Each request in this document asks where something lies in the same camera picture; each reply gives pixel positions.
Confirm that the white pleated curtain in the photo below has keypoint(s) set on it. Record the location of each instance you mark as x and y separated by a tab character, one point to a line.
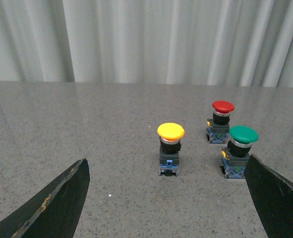
199	42

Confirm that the yellow mushroom push button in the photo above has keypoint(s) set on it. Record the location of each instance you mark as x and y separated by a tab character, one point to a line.
170	135

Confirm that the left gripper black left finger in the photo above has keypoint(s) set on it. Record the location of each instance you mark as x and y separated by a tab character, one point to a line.
54	211

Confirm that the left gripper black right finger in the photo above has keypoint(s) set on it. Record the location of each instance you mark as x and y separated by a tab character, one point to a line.
272	195

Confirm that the green mushroom push button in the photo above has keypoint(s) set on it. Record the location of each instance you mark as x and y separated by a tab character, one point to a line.
235	155

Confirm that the red mushroom push button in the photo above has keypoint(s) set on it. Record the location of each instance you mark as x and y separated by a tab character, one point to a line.
218	127

